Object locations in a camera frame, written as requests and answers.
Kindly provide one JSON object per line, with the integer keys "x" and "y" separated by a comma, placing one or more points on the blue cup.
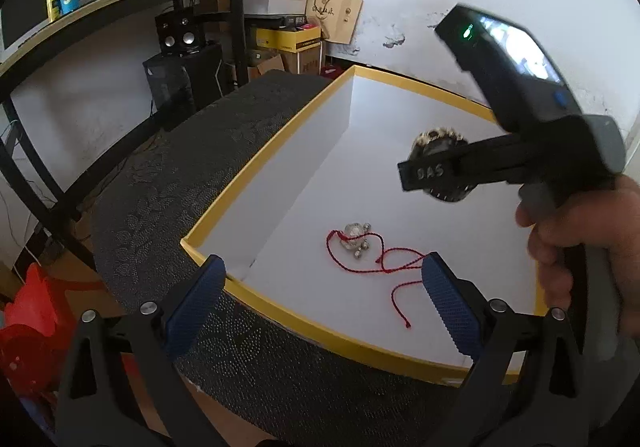
{"x": 70, "y": 2}

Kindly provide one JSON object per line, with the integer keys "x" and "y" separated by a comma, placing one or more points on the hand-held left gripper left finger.
{"x": 195, "y": 307}

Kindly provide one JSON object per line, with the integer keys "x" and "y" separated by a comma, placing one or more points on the yellow cardboard box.
{"x": 290, "y": 47}

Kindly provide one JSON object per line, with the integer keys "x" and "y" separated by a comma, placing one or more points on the yellow plastic object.
{"x": 52, "y": 6}

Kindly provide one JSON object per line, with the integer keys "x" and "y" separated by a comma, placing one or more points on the red cloth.
{"x": 331, "y": 73}

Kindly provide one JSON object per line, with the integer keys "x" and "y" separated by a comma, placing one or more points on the yellow box with white inside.
{"x": 310, "y": 207}

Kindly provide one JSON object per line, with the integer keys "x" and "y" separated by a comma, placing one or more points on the black desk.
{"x": 100, "y": 13}

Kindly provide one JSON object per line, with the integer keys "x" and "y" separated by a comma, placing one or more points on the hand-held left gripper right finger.
{"x": 447, "y": 307}

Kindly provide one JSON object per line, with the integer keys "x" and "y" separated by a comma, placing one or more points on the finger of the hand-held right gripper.
{"x": 430, "y": 173}

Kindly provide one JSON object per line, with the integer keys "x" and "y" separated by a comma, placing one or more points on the black computer tower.
{"x": 170, "y": 82}

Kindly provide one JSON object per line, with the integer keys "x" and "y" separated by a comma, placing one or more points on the red plastic stool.
{"x": 30, "y": 317}

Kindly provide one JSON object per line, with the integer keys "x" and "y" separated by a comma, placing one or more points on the black flat box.
{"x": 272, "y": 20}

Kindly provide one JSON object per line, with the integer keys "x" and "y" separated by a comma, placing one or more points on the brown cardboard box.
{"x": 265, "y": 67}

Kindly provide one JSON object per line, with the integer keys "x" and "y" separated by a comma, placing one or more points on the brown paper bag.
{"x": 335, "y": 17}

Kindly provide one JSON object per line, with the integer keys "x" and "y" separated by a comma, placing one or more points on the dark patterned table cloth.
{"x": 200, "y": 167}

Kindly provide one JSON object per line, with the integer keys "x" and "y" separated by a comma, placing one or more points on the person's right hand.
{"x": 595, "y": 222}

